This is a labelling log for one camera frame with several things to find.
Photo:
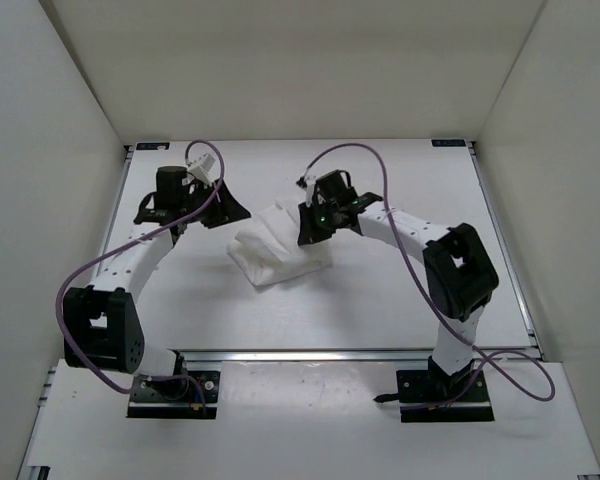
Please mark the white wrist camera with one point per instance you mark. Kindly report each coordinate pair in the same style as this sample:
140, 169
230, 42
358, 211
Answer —
199, 169
307, 182

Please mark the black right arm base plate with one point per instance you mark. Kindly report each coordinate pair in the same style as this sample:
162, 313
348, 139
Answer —
421, 400

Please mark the white pleated skirt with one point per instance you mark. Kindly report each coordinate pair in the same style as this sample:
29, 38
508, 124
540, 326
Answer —
266, 249

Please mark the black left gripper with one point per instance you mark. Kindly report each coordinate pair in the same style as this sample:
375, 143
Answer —
230, 209

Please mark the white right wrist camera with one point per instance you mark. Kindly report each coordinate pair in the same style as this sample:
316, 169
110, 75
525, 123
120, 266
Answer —
307, 182

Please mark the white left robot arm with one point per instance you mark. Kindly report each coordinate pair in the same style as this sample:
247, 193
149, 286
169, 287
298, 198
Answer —
102, 318

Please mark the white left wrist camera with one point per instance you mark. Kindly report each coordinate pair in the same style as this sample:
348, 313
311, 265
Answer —
199, 169

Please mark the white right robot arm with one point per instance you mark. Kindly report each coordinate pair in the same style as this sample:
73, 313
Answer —
460, 276

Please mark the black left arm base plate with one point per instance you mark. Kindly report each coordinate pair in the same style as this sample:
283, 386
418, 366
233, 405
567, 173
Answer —
176, 399

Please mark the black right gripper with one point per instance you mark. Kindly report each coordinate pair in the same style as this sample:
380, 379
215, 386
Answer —
308, 233

